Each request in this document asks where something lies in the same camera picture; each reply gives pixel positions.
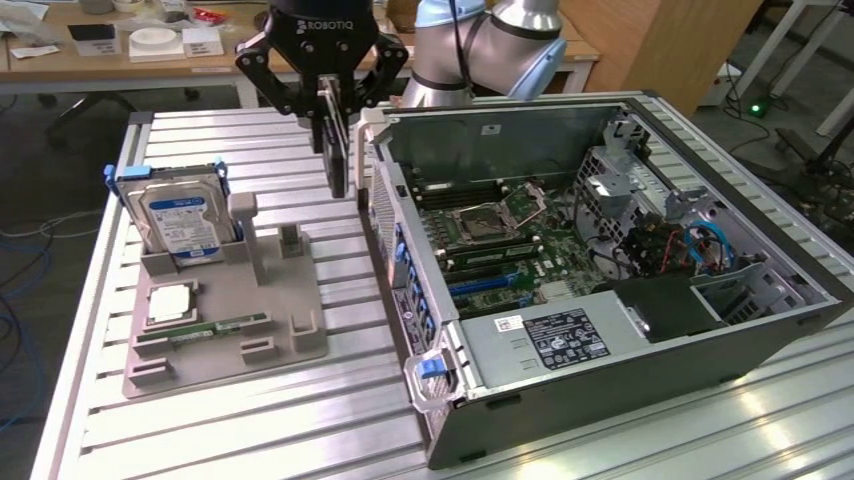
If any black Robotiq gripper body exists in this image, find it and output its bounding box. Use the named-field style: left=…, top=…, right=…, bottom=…
left=266, top=0, right=379, bottom=79

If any graphics card with metal bracket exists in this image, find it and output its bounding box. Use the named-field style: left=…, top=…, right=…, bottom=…
left=317, top=74, right=353, bottom=199

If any brown cardboard box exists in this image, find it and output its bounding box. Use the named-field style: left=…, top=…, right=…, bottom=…
left=386, top=0, right=420, bottom=34

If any plain white box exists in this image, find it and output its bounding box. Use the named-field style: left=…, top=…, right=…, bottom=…
left=181, top=27, right=225, bottom=58

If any white box round dish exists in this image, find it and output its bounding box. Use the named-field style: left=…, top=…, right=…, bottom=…
left=129, top=28, right=186, bottom=64

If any white box black top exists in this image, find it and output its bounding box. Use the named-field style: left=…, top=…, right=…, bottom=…
left=69, top=23, right=123, bottom=57

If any black office chair base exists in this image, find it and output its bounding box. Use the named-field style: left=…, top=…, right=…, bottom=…
left=38, top=87, right=203, bottom=147

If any wooden desk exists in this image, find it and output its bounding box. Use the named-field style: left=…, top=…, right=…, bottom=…
left=0, top=0, right=602, bottom=96

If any blue label hard drive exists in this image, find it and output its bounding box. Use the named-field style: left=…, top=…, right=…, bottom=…
left=103, top=157, right=246, bottom=261

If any silver hard disk blue label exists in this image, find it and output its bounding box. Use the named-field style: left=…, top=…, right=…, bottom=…
left=121, top=172, right=233, bottom=264

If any metal socket cover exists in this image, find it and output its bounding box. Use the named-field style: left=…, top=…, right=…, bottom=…
left=500, top=179, right=553, bottom=226

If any CPU socket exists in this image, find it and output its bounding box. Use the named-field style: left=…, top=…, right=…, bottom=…
left=453, top=204, right=513, bottom=242

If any blue card retainer strip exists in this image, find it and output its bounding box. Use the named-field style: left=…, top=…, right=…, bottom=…
left=391, top=224, right=440, bottom=346

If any RAM stick with white label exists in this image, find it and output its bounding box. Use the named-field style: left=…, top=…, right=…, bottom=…
left=440, top=242, right=542, bottom=266

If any metal disk bay cage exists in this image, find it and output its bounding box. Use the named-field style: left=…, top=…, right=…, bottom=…
left=573, top=144, right=676, bottom=241

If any green motherboard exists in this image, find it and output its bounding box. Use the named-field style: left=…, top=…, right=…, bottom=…
left=399, top=164, right=626, bottom=321

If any grey printed parts rack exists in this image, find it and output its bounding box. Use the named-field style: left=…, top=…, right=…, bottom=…
left=119, top=192, right=330, bottom=400

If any wooden cabinet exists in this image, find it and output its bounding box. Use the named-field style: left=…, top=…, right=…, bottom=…
left=566, top=0, right=766, bottom=114

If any blue expansion slot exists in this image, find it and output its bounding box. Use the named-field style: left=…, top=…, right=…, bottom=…
left=448, top=272, right=529, bottom=298

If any silver CPU chip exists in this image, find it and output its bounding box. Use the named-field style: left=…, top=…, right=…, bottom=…
left=146, top=288, right=197, bottom=324

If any green RAM stick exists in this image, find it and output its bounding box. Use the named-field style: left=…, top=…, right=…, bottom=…
left=143, top=313, right=270, bottom=344

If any grey power supply unit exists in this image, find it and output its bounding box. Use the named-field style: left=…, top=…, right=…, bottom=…
left=460, top=292, right=653, bottom=389

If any blue case latch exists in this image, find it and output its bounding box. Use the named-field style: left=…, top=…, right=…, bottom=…
left=413, top=352, right=446, bottom=381

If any black plastic shroud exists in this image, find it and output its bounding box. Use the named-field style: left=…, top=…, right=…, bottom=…
left=593, top=274, right=729, bottom=344

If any open black PC case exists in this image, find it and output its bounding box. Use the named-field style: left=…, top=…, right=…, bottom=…
left=353, top=97, right=854, bottom=471

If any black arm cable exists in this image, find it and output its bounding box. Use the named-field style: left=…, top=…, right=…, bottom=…
left=448, top=0, right=480, bottom=97

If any black power wire bundle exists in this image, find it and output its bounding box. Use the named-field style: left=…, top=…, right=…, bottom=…
left=626, top=213, right=689, bottom=277

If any white desk frame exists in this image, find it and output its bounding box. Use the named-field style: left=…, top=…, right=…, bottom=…
left=730, top=0, right=854, bottom=137

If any blue data wire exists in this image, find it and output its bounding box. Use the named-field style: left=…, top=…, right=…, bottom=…
left=686, top=219, right=740, bottom=274

